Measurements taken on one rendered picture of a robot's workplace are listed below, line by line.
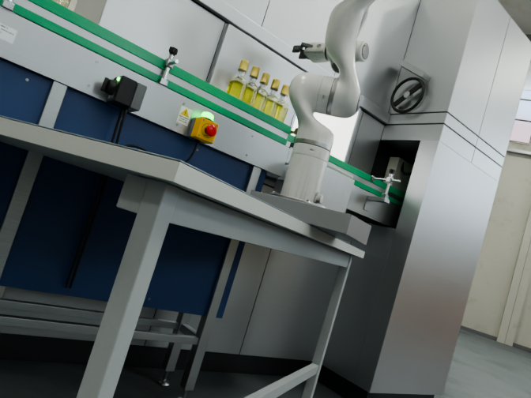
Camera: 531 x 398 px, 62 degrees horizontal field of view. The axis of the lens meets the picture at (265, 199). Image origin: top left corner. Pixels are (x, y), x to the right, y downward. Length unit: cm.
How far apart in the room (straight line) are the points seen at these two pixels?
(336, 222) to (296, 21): 127
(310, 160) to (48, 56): 80
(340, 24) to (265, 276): 126
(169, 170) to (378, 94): 210
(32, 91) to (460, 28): 213
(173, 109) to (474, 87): 175
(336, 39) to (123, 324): 105
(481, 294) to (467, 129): 864
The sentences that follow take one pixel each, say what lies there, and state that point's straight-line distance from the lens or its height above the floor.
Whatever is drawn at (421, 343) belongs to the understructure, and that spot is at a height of 38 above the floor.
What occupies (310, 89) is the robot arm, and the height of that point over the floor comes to 116.
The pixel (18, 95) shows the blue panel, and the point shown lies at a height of 85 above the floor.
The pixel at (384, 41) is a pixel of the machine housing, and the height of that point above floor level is 192.
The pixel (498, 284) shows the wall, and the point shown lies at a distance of 1117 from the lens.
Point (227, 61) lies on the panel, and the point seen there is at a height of 134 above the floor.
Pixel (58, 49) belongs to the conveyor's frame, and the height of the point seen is 101.
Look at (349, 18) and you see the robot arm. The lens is 148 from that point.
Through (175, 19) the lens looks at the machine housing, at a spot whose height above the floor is 139.
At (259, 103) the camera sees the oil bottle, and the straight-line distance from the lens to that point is 188.
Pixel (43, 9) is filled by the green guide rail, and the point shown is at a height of 110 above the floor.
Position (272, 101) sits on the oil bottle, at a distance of 191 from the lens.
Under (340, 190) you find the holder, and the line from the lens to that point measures 176.
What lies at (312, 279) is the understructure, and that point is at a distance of 243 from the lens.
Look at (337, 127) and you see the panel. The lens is 239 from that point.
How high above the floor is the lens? 68
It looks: 5 degrees up
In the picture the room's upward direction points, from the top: 17 degrees clockwise
